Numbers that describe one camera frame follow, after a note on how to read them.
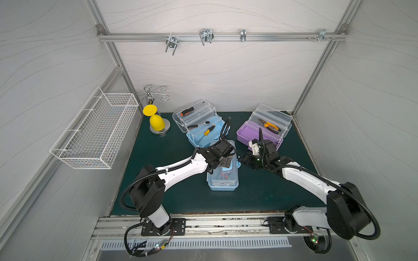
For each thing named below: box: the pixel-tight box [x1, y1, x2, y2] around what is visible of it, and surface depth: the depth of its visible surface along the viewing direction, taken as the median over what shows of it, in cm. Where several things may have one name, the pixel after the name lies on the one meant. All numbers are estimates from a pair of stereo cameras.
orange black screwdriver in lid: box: [180, 101, 206, 117], surface depth 103 cm
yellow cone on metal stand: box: [142, 104, 171, 136], surface depth 94 cm
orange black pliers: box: [257, 117, 282, 135], surface depth 105 cm
